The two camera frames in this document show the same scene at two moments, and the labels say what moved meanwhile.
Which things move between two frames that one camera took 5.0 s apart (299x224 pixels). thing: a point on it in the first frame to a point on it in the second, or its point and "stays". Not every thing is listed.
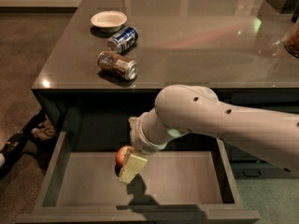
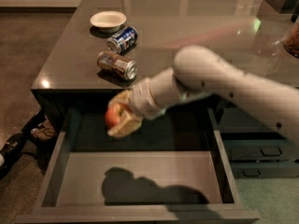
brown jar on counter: (291, 41) stays
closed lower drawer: (261, 171) stays
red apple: (121, 154) to (113, 115)
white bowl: (108, 21) stays
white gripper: (140, 139) to (142, 99)
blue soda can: (123, 39) stays
